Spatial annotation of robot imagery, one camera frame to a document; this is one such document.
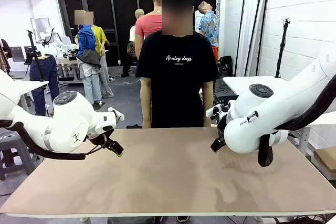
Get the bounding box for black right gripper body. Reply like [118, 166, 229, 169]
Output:
[213, 111, 228, 141]

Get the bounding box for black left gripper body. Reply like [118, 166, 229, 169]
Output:
[88, 128, 114, 146]

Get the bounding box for person's right forearm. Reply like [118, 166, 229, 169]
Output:
[140, 77, 153, 129]

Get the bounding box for black step stool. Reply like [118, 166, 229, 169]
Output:
[218, 55, 234, 76]

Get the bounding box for person in black t-shirt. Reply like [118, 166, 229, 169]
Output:
[135, 0, 220, 129]

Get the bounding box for mannequin in dark jeans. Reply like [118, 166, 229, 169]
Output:
[29, 54, 60, 116]

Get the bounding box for seated person in dark clothes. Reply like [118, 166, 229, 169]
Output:
[121, 40, 138, 78]

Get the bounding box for white table with thin top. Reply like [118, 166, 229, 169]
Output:
[18, 80, 49, 113]

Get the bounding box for grey plastic stool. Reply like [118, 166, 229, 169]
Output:
[0, 129, 36, 182]

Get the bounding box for black tripod stand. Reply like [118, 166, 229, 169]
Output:
[26, 29, 46, 82]
[275, 18, 291, 78]

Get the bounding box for mannequin in floral blue shirt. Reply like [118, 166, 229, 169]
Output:
[198, 1, 220, 65]

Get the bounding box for large white table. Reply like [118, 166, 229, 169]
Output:
[288, 110, 336, 156]

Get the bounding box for brown cardboard box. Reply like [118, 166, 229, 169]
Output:
[313, 147, 336, 180]

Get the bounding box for mannequin in red shirt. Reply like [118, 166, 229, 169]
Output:
[134, 0, 164, 59]

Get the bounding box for bald mannequin in white shirt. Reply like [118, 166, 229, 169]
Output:
[129, 8, 145, 44]

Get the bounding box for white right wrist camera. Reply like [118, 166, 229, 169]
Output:
[206, 104, 224, 118]

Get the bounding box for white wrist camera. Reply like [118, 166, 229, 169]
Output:
[206, 104, 224, 118]
[108, 107, 125, 124]

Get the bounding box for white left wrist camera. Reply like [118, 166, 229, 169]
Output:
[108, 107, 125, 124]

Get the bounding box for black wall conduit pipes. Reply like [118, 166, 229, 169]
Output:
[234, 0, 271, 77]

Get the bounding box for grey framed wall board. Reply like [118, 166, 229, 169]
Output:
[30, 17, 51, 44]

